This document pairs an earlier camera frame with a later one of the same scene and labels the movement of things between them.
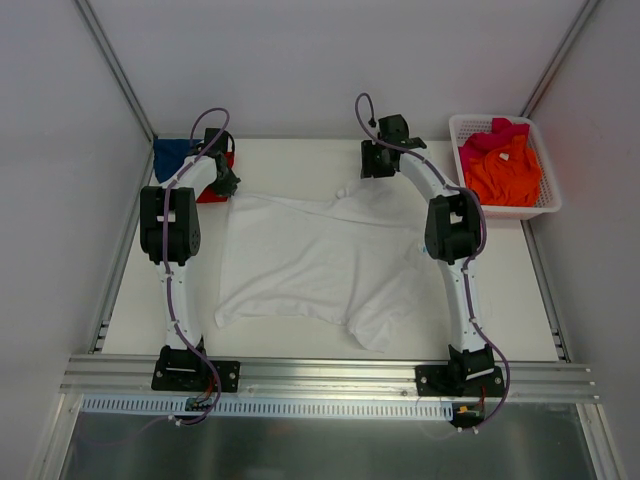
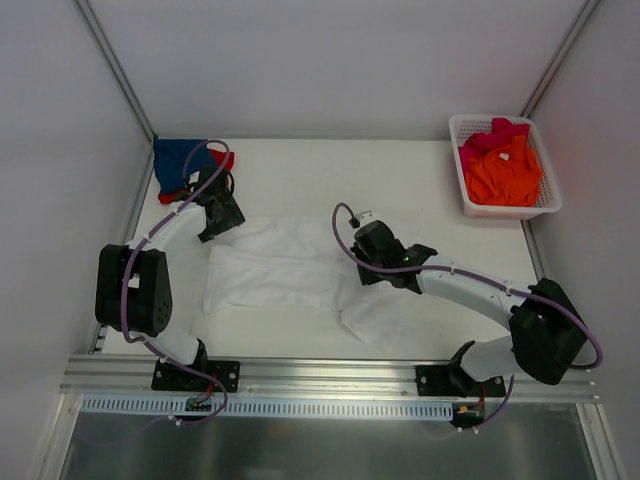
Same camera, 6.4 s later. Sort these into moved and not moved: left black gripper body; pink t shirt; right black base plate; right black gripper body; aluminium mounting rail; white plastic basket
Moved: right black gripper body; left black gripper body
Not moved: right black base plate; white plastic basket; pink t shirt; aluminium mounting rail
